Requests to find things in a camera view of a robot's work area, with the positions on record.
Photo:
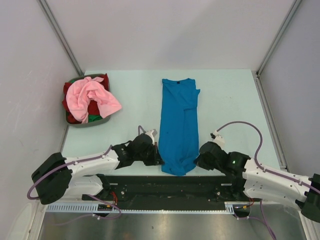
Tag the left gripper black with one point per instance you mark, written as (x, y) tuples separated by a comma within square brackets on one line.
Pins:
[(156, 159)]

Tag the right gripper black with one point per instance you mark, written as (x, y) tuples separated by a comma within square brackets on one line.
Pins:
[(200, 162)]

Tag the blue t shirt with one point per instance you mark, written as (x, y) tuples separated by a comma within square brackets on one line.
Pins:
[(179, 132)]

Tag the grey plastic basket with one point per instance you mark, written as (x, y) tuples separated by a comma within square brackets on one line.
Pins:
[(91, 124)]

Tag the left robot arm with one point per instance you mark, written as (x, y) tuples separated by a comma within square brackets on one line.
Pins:
[(60, 176)]

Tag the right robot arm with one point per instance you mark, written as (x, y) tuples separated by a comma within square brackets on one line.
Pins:
[(257, 181)]

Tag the red t shirt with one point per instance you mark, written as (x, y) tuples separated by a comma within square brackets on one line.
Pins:
[(104, 83)]

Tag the pink t shirt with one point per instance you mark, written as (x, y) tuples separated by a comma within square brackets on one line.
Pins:
[(91, 88)]

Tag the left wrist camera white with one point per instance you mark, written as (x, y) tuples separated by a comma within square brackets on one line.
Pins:
[(152, 134)]

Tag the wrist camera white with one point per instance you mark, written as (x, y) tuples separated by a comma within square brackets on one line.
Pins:
[(217, 139), (152, 134)]

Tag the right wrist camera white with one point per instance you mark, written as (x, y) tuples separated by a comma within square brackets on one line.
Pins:
[(217, 139)]

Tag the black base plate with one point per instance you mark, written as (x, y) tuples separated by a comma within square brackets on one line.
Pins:
[(159, 190)]

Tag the white cable duct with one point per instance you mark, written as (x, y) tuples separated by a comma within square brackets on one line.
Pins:
[(93, 207)]

